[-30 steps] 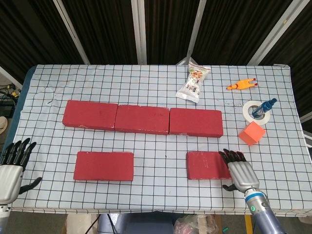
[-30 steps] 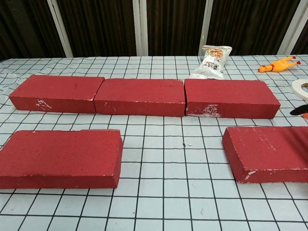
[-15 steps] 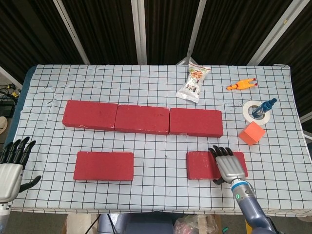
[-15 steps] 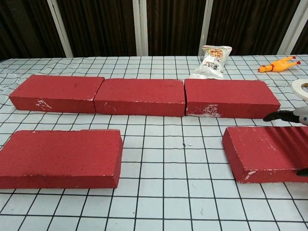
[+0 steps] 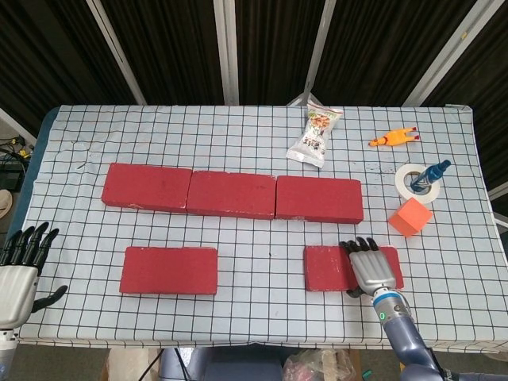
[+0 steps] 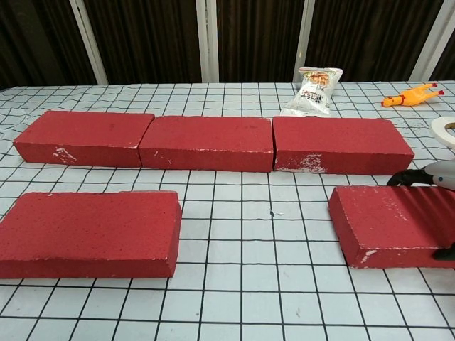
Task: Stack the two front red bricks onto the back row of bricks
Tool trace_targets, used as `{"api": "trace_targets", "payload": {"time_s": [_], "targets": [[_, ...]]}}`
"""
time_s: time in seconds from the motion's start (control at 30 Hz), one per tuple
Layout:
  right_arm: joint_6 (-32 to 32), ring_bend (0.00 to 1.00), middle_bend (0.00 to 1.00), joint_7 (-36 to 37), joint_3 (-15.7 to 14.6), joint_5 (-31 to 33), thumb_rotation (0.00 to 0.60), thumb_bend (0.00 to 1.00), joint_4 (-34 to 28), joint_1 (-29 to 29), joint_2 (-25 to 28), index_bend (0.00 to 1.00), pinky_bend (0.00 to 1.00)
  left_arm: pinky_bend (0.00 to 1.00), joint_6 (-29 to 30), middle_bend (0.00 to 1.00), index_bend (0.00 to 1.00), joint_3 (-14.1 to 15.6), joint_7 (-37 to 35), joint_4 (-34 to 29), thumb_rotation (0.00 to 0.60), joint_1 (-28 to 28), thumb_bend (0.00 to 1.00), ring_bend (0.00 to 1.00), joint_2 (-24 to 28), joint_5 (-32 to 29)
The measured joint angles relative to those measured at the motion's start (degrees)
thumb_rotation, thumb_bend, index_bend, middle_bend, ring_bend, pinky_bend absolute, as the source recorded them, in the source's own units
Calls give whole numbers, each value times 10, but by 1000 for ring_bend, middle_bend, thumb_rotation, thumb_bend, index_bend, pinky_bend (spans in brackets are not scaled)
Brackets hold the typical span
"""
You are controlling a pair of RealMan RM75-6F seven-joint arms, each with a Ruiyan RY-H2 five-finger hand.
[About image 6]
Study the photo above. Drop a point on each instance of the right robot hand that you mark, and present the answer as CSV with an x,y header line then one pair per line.
x,y
442,175

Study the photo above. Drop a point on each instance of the red foam brick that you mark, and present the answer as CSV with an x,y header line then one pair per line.
x,y
85,133
89,227
337,138
384,220
206,138

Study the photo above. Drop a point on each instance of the white tape roll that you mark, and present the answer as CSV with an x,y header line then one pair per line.
x,y
440,133

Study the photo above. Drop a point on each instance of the yellow rubber chicken toy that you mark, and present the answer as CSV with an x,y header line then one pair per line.
x,y
409,96

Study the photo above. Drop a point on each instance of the silver snack bag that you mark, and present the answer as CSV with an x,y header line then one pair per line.
x,y
314,94

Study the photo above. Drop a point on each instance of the white black-grid tablecloth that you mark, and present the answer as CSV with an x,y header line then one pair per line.
x,y
227,302

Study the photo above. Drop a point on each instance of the dark brown curtain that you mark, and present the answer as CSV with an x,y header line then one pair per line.
x,y
153,39

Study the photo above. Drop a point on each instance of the white metal frame post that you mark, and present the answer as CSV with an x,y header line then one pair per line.
x,y
432,39
207,39
304,35
89,42

